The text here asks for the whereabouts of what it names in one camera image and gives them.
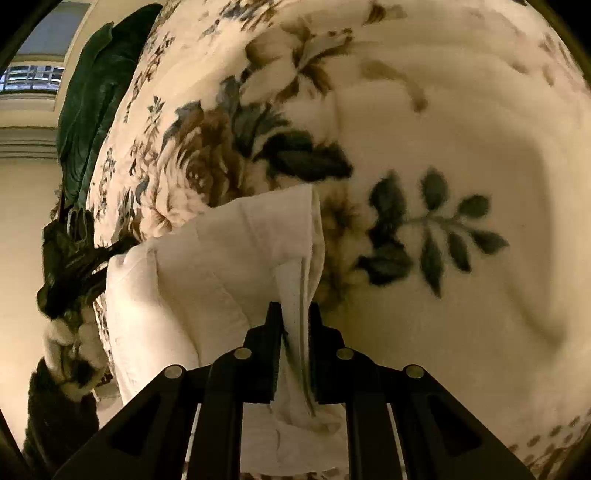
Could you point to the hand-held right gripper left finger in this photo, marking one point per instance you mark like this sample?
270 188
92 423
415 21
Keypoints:
273 350

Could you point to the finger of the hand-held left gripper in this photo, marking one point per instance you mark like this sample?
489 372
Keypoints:
121 249

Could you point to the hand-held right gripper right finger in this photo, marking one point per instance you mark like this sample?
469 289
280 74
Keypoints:
317 350

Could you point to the white towel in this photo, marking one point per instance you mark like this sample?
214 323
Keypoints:
207 258

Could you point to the dark green cushion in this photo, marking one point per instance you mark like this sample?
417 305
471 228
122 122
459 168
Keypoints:
101 92

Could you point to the window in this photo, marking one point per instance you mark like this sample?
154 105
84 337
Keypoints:
32 76

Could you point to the brown spotted blanket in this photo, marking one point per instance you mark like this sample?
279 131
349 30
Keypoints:
549 443

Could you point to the floral fleece blanket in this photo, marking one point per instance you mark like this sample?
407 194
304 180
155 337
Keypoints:
461 115

